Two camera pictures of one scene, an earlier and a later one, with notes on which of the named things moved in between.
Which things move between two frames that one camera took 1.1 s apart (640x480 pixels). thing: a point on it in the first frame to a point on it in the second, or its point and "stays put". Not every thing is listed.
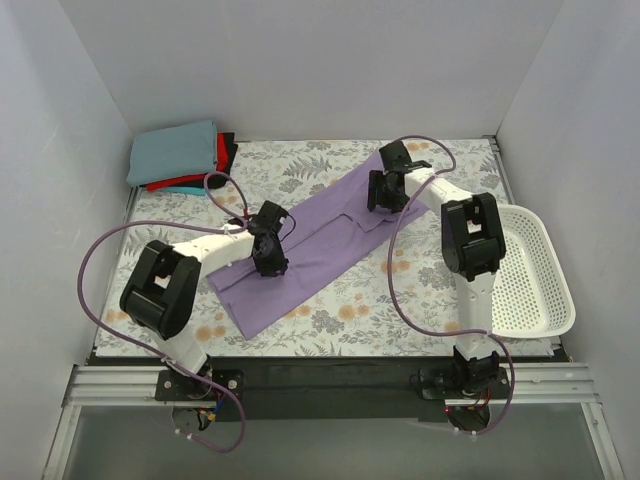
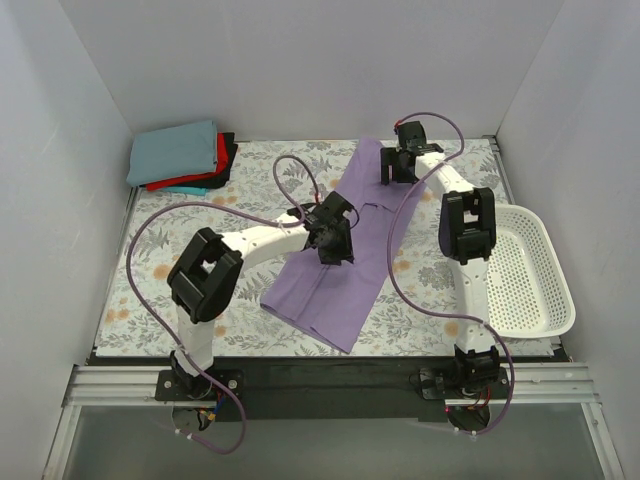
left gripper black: [272, 262] to [334, 245]
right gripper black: [382, 195] to [395, 167]
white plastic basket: [531, 294] stays put
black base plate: [268, 390] stays put
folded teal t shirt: [200, 191] stays put
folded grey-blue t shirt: [178, 151] stays put
